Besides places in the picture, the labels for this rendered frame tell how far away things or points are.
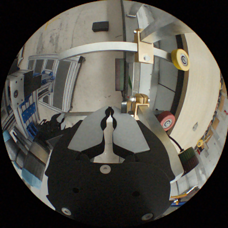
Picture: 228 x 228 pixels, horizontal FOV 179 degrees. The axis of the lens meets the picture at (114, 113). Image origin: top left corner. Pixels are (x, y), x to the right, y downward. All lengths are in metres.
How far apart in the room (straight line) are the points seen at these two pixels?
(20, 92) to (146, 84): 0.71
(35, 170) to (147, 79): 0.65
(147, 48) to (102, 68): 0.90
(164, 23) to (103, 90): 1.11
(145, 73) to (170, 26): 0.42
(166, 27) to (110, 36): 1.07
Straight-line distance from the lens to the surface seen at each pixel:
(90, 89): 1.18
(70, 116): 0.34
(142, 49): 0.26
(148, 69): 0.53
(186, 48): 0.37
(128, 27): 0.48
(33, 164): 0.26
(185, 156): 0.17
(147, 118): 0.22
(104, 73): 1.11
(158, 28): 0.18
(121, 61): 0.40
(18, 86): 0.43
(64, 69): 1.06
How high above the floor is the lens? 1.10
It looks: 58 degrees down
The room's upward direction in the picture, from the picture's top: 177 degrees clockwise
